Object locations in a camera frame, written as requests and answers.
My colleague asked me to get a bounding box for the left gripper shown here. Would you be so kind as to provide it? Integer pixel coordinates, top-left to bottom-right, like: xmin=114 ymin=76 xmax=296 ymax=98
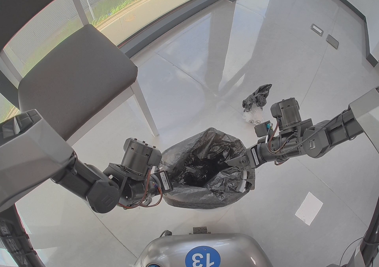
xmin=146 ymin=170 xmax=174 ymax=201

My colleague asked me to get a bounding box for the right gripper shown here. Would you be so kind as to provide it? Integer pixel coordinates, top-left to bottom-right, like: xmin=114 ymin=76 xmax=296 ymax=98
xmin=228 ymin=137 xmax=282 ymax=169

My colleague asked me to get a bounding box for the black plastic bag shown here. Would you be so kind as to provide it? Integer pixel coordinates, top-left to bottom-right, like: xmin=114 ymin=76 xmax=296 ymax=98
xmin=158 ymin=127 xmax=256 ymax=210

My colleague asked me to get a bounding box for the black plastic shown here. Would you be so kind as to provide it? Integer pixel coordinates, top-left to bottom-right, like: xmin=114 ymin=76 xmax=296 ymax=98
xmin=242 ymin=84 xmax=273 ymax=112

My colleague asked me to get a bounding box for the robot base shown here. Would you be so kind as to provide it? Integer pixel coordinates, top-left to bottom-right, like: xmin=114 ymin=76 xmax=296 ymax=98
xmin=135 ymin=227 xmax=274 ymax=267

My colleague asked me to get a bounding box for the white trash bin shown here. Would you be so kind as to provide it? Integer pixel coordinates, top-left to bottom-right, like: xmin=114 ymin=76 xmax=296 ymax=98
xmin=239 ymin=169 xmax=252 ymax=195

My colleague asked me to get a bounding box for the clear printed wrapper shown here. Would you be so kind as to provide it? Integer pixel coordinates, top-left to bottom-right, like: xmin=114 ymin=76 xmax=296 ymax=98
xmin=242 ymin=107 xmax=264 ymax=126

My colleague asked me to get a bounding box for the grey chair with white legs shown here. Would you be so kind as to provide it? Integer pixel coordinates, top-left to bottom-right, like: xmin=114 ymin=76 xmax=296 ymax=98
xmin=0 ymin=0 xmax=160 ymax=148

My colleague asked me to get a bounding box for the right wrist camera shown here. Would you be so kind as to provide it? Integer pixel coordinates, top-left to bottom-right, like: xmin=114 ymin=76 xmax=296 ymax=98
xmin=254 ymin=120 xmax=272 ymax=138

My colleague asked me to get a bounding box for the black cable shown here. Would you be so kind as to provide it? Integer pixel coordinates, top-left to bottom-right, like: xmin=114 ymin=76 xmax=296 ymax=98
xmin=340 ymin=236 xmax=365 ymax=267

